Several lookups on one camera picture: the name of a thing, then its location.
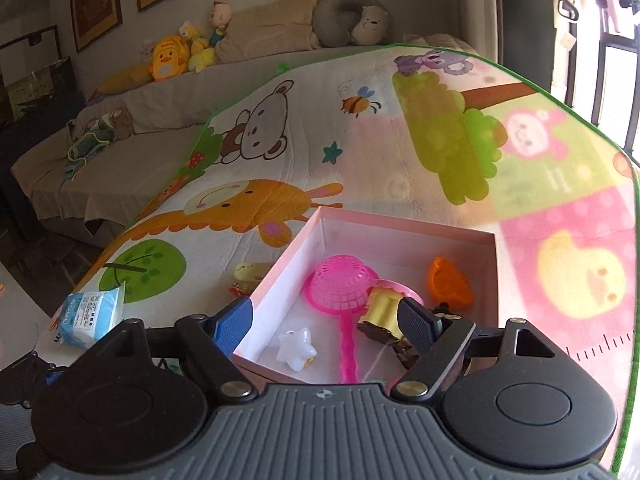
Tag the small doll plush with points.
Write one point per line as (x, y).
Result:
(219, 19)

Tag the grey neck pillow bear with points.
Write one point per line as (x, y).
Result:
(341, 23)

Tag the cartoon animal play mat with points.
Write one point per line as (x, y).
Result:
(474, 146)

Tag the pink plastic strainer basket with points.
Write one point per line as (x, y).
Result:
(340, 287)

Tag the green knitted cloth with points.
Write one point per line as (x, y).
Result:
(96, 139)

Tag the beige covered sofa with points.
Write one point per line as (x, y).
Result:
(167, 117)

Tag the cartoon boy keychain figure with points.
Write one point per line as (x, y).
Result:
(383, 327)

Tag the cream yellow toy camera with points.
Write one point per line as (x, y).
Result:
(247, 276)

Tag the pink cardboard box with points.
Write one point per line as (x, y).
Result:
(398, 250)

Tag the yellow duck plush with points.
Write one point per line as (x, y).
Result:
(170, 58)

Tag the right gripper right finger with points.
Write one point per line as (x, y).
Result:
(440, 341)

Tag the white star toy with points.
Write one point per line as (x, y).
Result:
(296, 349)

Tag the beige cushion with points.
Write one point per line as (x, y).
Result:
(283, 26)

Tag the orange pumpkin toy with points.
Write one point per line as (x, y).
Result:
(446, 284)

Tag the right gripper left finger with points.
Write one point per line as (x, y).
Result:
(208, 343)

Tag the blue tissue packet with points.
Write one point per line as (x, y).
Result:
(87, 317)

